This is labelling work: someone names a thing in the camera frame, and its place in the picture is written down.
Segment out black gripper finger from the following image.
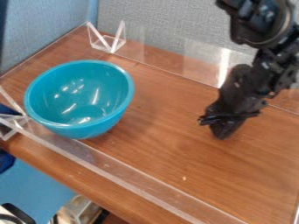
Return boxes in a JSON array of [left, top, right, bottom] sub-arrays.
[[210, 122, 227, 138], [222, 119, 246, 139]]

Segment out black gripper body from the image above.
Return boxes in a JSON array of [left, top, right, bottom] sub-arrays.
[[199, 97, 267, 126]]

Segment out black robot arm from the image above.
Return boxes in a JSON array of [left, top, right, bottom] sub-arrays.
[[199, 0, 299, 139]]

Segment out blue plastic bowl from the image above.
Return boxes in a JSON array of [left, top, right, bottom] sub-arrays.
[[23, 59, 136, 139]]

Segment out clear acrylic back barrier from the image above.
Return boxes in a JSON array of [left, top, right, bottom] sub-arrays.
[[112, 38, 299, 116]]

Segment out clear acrylic barrier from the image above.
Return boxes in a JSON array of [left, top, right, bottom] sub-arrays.
[[18, 117, 247, 224], [112, 38, 299, 116]]

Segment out clear acrylic front barrier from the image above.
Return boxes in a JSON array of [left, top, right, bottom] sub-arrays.
[[18, 117, 247, 224]]

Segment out clear box under table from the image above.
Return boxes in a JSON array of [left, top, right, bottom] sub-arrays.
[[51, 195, 103, 224]]

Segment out black object bottom left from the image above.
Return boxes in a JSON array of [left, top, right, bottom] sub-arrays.
[[0, 203, 36, 224]]

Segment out clear acrylic corner bracket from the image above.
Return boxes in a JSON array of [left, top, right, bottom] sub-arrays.
[[87, 21, 127, 53]]

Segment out clear acrylic left bracket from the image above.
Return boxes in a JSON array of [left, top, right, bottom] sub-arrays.
[[0, 86, 30, 141]]

